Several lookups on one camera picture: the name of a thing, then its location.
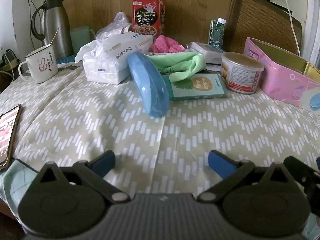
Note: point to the smartphone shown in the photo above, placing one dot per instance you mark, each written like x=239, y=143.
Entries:
x=7, y=135

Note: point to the pink fluffy cloth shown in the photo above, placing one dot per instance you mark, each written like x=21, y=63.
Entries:
x=166, y=45

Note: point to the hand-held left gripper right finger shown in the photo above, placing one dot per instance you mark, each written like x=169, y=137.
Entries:
x=220, y=163

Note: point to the steel thermos jug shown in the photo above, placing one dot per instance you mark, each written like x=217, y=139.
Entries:
x=57, y=22

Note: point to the teal ribbed mat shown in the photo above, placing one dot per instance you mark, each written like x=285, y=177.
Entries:
x=65, y=60

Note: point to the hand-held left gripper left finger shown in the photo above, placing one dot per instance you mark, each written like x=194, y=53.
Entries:
x=105, y=163

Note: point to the pink tin box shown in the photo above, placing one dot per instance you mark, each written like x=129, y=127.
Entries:
x=282, y=82

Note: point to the red snack tin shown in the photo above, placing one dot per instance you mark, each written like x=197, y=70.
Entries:
x=147, y=15

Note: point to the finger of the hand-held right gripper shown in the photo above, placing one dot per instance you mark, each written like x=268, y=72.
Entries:
x=306, y=177

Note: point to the light green checkered cloth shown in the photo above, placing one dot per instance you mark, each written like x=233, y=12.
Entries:
x=15, y=180

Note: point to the teal pineapple print box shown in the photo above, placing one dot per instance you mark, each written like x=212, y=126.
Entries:
x=200, y=87

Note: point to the dark bag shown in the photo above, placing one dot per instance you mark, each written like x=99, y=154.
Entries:
x=8, y=62

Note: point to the clear plastic bag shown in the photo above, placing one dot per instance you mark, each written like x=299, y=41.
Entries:
x=115, y=26

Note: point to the round can with lid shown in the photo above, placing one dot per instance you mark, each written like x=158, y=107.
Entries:
x=241, y=75

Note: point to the green plastic cup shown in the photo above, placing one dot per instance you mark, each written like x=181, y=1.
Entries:
x=80, y=40

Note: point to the wood-grain wall sheet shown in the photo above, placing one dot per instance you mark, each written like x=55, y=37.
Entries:
x=105, y=2

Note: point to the blue glasses case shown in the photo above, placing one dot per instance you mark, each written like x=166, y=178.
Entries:
x=148, y=85

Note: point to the green drink carton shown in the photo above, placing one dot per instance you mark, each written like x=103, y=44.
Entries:
x=216, y=33

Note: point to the white enamel mug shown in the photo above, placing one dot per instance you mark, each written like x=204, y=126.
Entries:
x=41, y=65

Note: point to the chopstick in mug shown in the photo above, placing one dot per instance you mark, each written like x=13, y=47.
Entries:
x=55, y=36

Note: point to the white tissue pack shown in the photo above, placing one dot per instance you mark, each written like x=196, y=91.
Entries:
x=110, y=60

